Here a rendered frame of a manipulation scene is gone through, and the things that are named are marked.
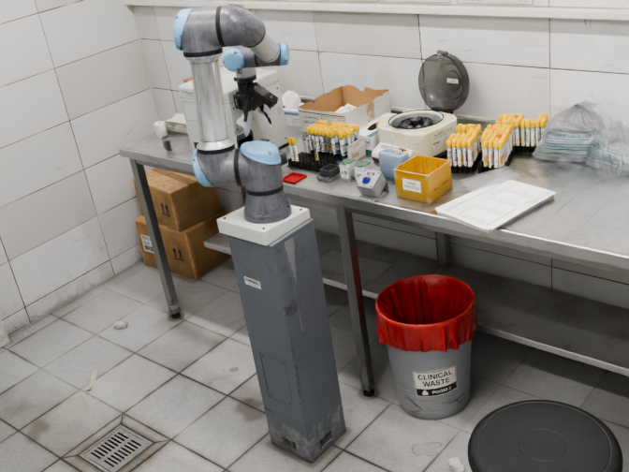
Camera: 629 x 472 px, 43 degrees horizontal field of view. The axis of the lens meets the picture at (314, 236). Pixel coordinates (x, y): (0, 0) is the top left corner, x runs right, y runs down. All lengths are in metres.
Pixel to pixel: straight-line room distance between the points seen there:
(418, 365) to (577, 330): 0.58
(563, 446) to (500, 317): 1.17
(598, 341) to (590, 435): 0.99
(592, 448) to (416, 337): 0.97
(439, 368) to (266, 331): 0.63
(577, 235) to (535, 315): 0.81
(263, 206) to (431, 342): 0.77
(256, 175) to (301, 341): 0.58
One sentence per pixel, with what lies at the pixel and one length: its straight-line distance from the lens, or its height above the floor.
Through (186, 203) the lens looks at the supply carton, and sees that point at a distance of 4.07.
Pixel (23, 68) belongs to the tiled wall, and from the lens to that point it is 4.00.
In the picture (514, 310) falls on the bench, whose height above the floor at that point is 0.27.
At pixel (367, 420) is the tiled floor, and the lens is 3.08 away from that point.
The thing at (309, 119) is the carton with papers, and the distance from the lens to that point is 3.15.
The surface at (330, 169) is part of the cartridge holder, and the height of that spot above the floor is 0.89.
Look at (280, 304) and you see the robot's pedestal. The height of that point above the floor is 0.66.
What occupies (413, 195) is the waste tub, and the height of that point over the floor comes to 0.90.
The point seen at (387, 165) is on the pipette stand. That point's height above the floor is 0.93.
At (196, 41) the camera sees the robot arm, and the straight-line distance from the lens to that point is 2.40.
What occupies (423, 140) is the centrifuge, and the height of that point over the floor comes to 0.96.
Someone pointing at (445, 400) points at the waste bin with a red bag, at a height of 0.09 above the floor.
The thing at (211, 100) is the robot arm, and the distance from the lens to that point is 2.44.
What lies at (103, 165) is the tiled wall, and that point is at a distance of 4.29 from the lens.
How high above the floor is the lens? 1.98
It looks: 27 degrees down
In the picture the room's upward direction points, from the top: 9 degrees counter-clockwise
